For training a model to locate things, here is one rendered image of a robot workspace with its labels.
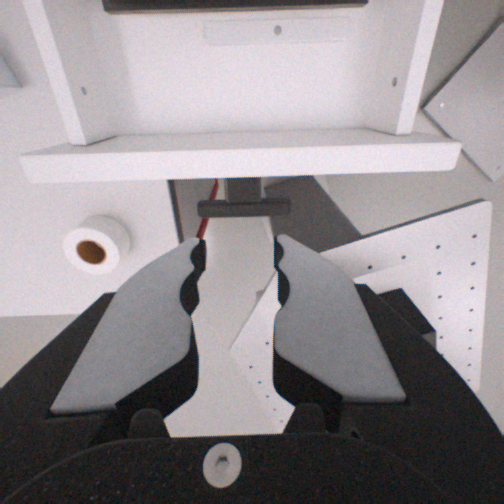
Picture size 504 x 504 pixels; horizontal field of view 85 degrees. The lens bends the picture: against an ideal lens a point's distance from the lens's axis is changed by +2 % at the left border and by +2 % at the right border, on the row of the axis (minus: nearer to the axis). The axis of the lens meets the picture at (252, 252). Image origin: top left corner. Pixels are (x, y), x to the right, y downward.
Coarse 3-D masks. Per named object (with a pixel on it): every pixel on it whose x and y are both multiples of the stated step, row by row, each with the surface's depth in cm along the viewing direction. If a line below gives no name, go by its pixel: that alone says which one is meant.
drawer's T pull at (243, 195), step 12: (228, 180) 20; (240, 180) 20; (252, 180) 20; (228, 192) 21; (240, 192) 21; (252, 192) 21; (204, 204) 21; (216, 204) 21; (228, 204) 21; (240, 204) 21; (252, 204) 21; (264, 204) 21; (276, 204) 21; (288, 204) 21; (204, 216) 21; (216, 216) 21; (228, 216) 21; (240, 216) 21; (252, 216) 21; (264, 216) 22
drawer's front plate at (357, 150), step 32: (352, 128) 26; (32, 160) 18; (64, 160) 18; (96, 160) 18; (128, 160) 18; (160, 160) 18; (192, 160) 18; (224, 160) 18; (256, 160) 18; (288, 160) 18; (320, 160) 18; (352, 160) 18; (384, 160) 18; (416, 160) 18; (448, 160) 18
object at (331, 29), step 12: (216, 24) 21; (228, 24) 21; (240, 24) 21; (252, 24) 21; (264, 24) 21; (276, 24) 21; (288, 24) 21; (300, 24) 21; (312, 24) 21; (324, 24) 21; (336, 24) 21; (348, 24) 21; (216, 36) 21; (228, 36) 21; (240, 36) 21; (252, 36) 21; (264, 36) 21; (276, 36) 21; (288, 36) 21; (300, 36) 21; (312, 36) 21; (324, 36) 21; (336, 36) 21
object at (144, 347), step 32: (160, 256) 11; (192, 256) 11; (128, 288) 9; (160, 288) 9; (192, 288) 10; (128, 320) 8; (160, 320) 8; (96, 352) 7; (128, 352) 7; (160, 352) 7; (192, 352) 7; (64, 384) 6; (96, 384) 6; (128, 384) 6; (160, 384) 6; (192, 384) 7; (128, 416) 6
